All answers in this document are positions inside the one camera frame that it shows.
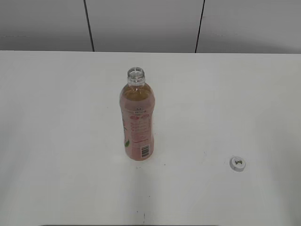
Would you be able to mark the white plastic bottle cap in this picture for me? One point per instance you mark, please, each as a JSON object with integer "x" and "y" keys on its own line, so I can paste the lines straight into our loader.
{"x": 237, "y": 164}

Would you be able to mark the pink-label oolong tea bottle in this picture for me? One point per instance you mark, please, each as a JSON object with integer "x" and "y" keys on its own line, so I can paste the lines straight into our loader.
{"x": 137, "y": 102}

